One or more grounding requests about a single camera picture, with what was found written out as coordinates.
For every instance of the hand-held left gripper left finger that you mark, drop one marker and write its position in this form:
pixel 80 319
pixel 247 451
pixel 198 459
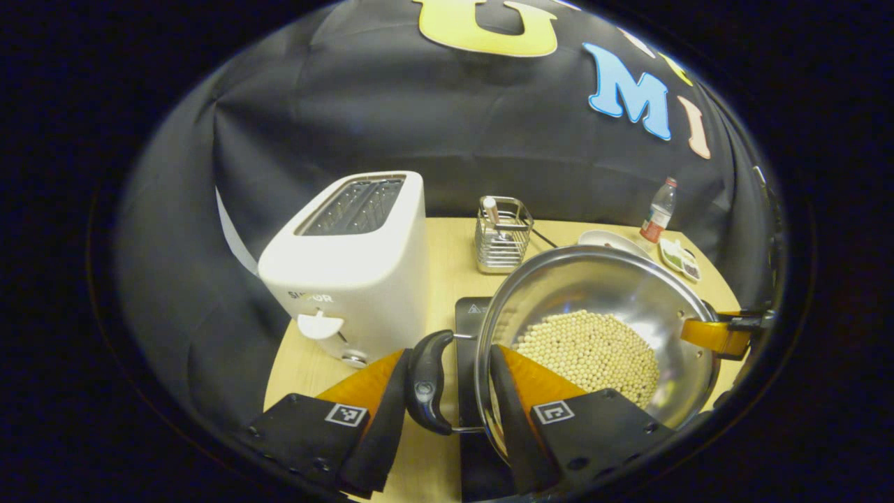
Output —
pixel 384 426

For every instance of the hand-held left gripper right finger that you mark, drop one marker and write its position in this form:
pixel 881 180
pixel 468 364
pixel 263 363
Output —
pixel 513 419

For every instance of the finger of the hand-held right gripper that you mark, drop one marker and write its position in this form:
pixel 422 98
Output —
pixel 716 337

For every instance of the black induction cooktop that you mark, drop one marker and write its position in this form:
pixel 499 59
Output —
pixel 469 391

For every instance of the stainless steel pot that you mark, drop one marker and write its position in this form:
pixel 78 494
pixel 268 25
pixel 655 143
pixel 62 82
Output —
pixel 594 286

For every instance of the white divided bean dish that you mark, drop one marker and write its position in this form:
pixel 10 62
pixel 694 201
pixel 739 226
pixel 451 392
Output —
pixel 681 258

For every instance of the clear plastic water bottle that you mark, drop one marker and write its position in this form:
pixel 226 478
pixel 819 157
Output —
pixel 658 213

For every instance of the white round plate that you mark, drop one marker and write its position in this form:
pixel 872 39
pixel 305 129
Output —
pixel 607 239

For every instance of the white toaster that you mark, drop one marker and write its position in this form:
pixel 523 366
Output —
pixel 363 279

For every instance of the black backdrop cloth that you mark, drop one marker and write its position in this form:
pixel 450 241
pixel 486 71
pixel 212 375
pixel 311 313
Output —
pixel 433 119

